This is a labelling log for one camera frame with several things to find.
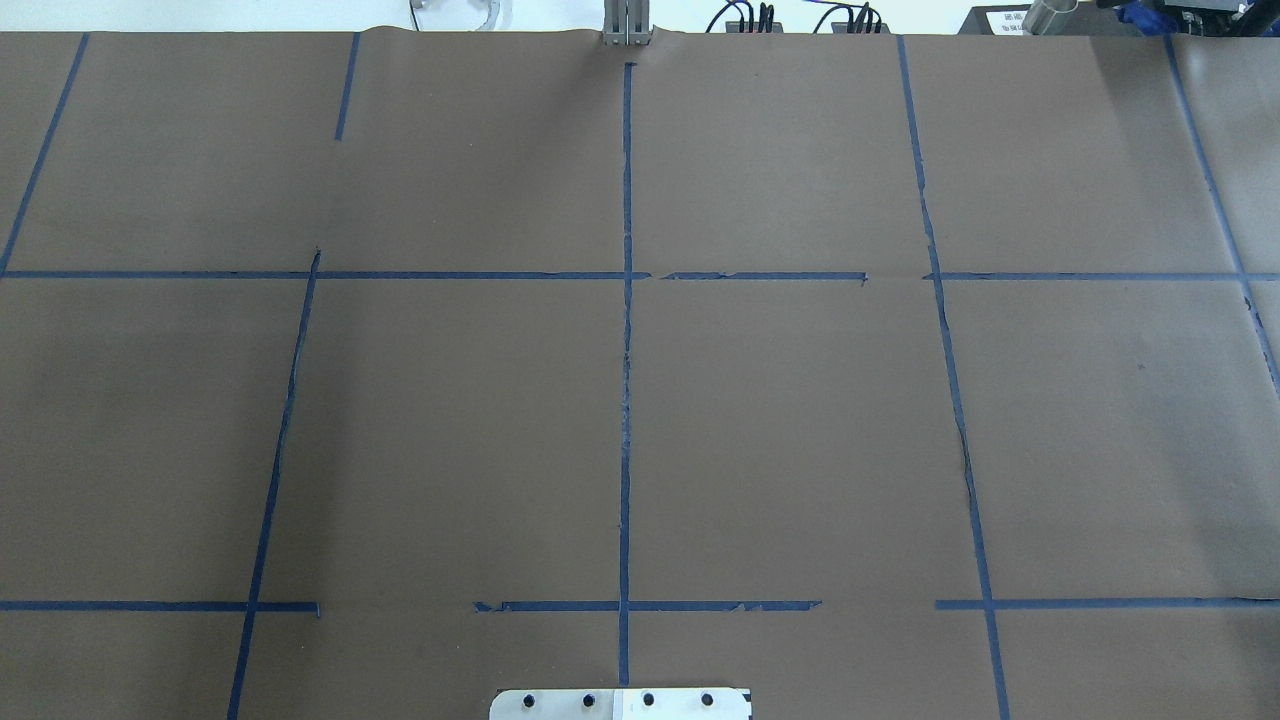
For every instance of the black box with label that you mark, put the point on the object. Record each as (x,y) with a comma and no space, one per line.
(995,20)

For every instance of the silver metal cylinder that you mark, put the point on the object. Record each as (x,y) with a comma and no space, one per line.
(1048,17)

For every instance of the aluminium frame post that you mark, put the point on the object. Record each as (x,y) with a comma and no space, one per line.
(627,23)

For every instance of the black cable connector left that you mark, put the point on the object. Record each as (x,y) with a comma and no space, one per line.
(745,18)

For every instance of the black cable connector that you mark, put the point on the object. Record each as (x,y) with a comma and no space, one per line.
(745,18)
(856,18)

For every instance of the black cable connector right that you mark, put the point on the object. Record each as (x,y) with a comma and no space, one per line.
(856,18)

